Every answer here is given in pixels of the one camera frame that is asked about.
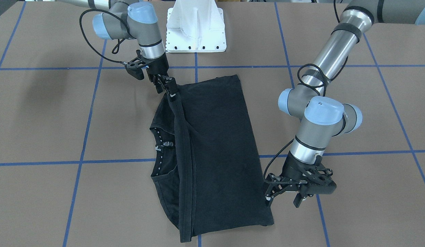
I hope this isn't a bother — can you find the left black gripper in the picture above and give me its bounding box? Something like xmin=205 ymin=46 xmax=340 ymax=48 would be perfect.
xmin=264 ymin=153 xmax=324 ymax=208

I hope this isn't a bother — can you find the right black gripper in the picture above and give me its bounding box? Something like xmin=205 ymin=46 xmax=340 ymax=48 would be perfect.
xmin=145 ymin=55 xmax=178 ymax=102

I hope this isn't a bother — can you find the black graphic t-shirt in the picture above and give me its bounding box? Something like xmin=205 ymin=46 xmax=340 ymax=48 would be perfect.
xmin=150 ymin=75 xmax=274 ymax=243

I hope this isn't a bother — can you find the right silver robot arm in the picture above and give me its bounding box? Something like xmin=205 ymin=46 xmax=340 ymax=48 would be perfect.
xmin=67 ymin=0 xmax=178 ymax=98

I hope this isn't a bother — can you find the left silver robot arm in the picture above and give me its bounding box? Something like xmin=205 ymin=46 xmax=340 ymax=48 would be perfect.
xmin=263 ymin=0 xmax=425 ymax=208

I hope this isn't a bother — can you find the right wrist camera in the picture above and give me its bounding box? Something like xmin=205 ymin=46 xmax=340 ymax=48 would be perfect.
xmin=124 ymin=57 xmax=148 ymax=80

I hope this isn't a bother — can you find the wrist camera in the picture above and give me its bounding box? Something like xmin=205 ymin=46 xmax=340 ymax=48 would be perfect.
xmin=298 ymin=164 xmax=337 ymax=196
xmin=124 ymin=57 xmax=148 ymax=80

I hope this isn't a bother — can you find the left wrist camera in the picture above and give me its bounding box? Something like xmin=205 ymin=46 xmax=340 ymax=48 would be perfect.
xmin=298 ymin=164 xmax=337 ymax=196

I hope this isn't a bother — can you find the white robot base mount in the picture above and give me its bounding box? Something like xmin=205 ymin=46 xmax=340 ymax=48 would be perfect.
xmin=166 ymin=0 xmax=227 ymax=53

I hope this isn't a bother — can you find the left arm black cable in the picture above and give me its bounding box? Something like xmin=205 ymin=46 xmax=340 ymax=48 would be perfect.
xmin=263 ymin=0 xmax=350 ymax=182

